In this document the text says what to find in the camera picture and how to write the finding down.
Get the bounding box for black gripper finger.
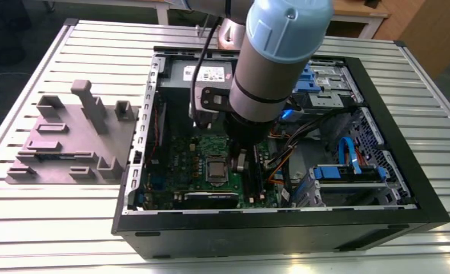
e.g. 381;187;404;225
230;144;257;174

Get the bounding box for silver CPU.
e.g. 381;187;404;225
209;163;226;178

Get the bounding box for green motherboard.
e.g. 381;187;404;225
140;132;284;211

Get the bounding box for black graphics card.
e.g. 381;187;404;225
174;190;241;211

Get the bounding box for metal disk bay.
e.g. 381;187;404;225
296;164;417;208

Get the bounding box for grey power supply unit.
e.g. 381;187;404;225
157;60;237;135

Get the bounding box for metal drive cage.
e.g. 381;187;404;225
286;59;366;124

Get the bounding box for blue drive latch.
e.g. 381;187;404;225
293;64;324;94

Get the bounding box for hard disk in blue carrier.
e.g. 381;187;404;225
310;164;389;183

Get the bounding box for black PC case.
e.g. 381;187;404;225
112;45;450;260

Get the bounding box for grey parts rack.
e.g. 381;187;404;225
5;79;142;186

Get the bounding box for RAM stick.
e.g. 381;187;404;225
34;152;78;161

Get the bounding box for wooden cabinet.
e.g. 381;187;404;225
373;0;450;79

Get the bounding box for black office chair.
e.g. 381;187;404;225
0;0;34;68

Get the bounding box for orange wires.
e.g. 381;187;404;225
266;155;288;186

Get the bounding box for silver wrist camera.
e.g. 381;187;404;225
189;86;233;130
278;107;306;122

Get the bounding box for black wire bundle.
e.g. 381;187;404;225
266;110;354;169

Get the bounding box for blue wire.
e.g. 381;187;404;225
338;136;364;175

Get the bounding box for thick black cable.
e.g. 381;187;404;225
189;15;225;115

